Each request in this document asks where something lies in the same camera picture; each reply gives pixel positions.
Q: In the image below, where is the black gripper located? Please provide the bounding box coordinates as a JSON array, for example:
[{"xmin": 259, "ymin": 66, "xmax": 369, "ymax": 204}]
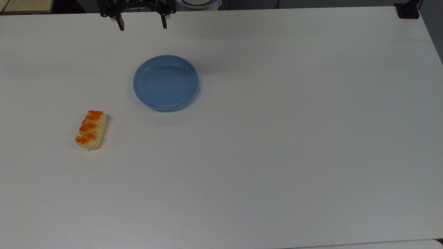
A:
[{"xmin": 97, "ymin": 0, "xmax": 177, "ymax": 31}]

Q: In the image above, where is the bread roll with orange glaze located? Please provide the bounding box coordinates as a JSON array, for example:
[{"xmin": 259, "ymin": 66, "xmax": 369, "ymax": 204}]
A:
[{"xmin": 75, "ymin": 110, "xmax": 107, "ymax": 151}]

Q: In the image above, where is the blue round plate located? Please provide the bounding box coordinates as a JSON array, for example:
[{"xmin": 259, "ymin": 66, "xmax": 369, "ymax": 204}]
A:
[{"xmin": 133, "ymin": 55, "xmax": 199, "ymax": 112}]

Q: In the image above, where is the light wooden board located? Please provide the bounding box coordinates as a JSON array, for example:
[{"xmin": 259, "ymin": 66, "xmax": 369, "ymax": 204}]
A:
[{"xmin": 0, "ymin": 0, "xmax": 54, "ymax": 15}]

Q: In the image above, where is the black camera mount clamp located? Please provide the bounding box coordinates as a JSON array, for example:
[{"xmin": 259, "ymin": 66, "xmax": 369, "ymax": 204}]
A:
[{"xmin": 394, "ymin": 0, "xmax": 423, "ymax": 19}]

